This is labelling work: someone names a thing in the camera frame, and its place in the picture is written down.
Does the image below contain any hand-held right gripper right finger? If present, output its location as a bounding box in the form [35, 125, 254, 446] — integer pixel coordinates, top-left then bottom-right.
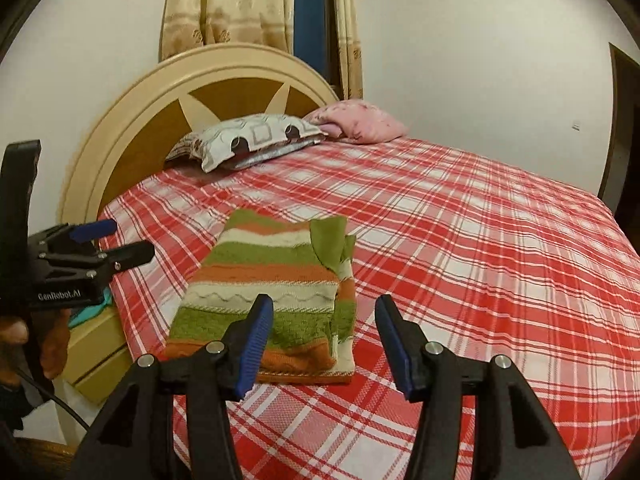
[375, 294, 583, 480]

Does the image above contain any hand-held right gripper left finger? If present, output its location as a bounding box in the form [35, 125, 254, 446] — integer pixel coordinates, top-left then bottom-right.
[66, 294, 275, 480]

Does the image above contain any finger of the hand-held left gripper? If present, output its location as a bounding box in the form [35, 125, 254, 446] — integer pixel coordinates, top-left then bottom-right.
[95, 240, 156, 273]
[69, 219, 119, 242]

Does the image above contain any green striped knit sweater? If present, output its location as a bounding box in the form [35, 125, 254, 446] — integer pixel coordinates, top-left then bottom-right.
[165, 208, 357, 386]

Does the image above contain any person's left hand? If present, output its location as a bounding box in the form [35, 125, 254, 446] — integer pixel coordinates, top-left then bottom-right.
[0, 307, 72, 388]

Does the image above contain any teal cloth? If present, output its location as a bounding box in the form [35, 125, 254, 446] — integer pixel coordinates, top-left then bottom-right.
[69, 292, 115, 330]

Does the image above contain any cream nightstand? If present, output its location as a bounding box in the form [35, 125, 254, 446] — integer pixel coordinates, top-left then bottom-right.
[65, 305, 138, 406]

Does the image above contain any striped flat pillow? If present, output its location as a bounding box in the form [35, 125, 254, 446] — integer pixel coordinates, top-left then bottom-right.
[165, 132, 323, 171]

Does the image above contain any bed with red plaid sheet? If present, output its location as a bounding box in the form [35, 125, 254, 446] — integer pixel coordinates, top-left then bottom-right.
[97, 136, 640, 480]

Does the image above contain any cream round wooden headboard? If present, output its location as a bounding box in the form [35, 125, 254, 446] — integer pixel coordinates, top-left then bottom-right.
[59, 44, 341, 221]

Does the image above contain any brown wicker basket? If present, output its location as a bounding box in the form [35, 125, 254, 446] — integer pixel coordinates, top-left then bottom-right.
[12, 435, 78, 468]

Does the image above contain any grey white patterned pillow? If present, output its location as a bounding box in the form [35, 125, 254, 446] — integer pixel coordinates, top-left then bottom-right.
[200, 114, 328, 173]

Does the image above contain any pink floral pillow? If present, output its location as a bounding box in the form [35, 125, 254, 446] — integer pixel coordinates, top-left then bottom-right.
[302, 100, 408, 143]

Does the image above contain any wide beige floral curtain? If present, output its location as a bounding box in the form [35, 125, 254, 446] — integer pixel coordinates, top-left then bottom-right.
[159, 0, 296, 61]

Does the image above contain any dark framed window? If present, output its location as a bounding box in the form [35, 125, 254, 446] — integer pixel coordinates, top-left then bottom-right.
[292, 0, 343, 96]

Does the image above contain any narrow beige floral curtain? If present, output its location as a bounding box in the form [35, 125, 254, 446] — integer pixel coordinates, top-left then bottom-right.
[332, 0, 365, 101]

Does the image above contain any black cable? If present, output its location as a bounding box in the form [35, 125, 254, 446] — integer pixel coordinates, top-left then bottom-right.
[10, 360, 93, 433]

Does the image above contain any dark wooden door frame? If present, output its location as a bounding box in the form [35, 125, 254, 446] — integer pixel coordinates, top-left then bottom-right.
[597, 42, 640, 248]

